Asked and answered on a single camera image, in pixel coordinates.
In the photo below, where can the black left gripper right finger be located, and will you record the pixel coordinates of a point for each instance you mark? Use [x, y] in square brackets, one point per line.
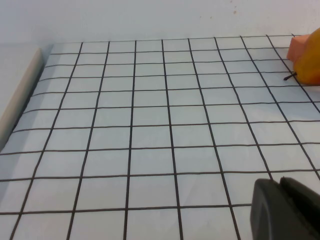
[303, 210]

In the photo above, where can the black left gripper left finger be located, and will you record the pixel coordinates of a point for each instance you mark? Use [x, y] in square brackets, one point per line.
[265, 212]

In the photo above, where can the white black-grid mat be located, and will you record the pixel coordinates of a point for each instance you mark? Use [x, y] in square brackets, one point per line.
[155, 140]

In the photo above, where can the orange plastic pear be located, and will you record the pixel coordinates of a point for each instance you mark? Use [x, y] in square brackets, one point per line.
[308, 62]

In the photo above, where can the salmon foam block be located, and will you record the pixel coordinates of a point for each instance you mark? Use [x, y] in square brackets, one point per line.
[295, 48]

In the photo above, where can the white board edge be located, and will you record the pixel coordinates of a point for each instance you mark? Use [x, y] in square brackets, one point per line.
[17, 100]

